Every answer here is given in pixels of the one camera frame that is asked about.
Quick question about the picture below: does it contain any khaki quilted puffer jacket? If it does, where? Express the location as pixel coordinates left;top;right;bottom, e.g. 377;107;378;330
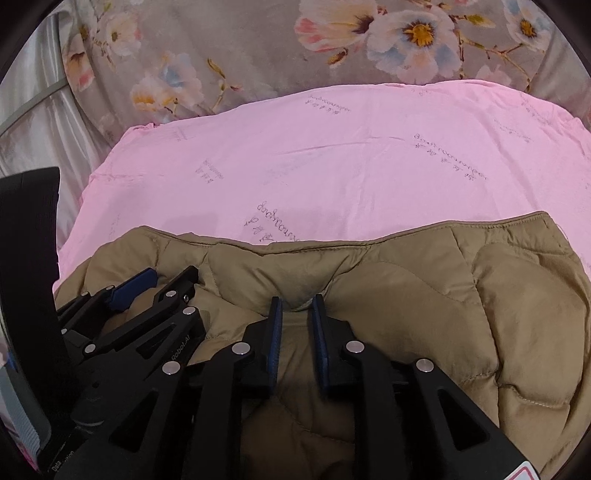
55;213;590;479

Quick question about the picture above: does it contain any silver satin curtain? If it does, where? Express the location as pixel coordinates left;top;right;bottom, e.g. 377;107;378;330
1;7;110;247

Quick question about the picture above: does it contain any grey floral blanket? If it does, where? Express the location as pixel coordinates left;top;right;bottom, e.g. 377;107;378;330
59;0;591;139

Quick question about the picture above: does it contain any pink bed sheet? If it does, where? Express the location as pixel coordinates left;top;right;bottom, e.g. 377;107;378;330
58;81;590;276

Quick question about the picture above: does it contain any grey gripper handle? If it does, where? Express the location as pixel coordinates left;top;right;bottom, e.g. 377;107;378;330
1;355;51;464

